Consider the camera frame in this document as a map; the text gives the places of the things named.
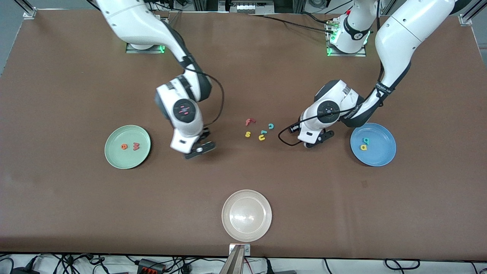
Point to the black power adapter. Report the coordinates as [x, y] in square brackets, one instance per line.
[24, 271]

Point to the beige plate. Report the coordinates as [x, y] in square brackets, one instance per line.
[246, 215]

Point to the red foam letter f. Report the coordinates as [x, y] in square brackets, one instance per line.
[249, 122]

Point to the blue plate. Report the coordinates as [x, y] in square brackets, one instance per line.
[380, 152]

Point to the pink foam letter w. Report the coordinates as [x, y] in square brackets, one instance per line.
[136, 147]

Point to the light green plate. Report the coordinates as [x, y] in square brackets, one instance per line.
[127, 160]

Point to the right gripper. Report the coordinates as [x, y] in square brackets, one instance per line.
[205, 133]

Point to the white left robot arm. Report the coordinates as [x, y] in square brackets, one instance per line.
[403, 34]

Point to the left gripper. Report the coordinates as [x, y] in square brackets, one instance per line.
[290, 128]

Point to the metal camera bracket plate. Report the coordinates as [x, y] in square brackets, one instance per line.
[247, 250]

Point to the white device on frame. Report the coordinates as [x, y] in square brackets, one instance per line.
[247, 7]

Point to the black orange power strip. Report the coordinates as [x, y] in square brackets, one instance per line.
[150, 266]

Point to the aluminium camera mount beam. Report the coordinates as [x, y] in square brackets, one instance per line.
[233, 264]

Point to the aluminium frame profile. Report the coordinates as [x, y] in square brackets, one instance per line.
[466, 19]
[29, 12]

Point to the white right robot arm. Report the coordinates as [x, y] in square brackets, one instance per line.
[133, 23]

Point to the aluminium frame post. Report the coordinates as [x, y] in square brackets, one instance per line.
[301, 5]
[198, 4]

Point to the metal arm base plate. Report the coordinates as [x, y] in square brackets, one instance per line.
[152, 51]
[346, 54]

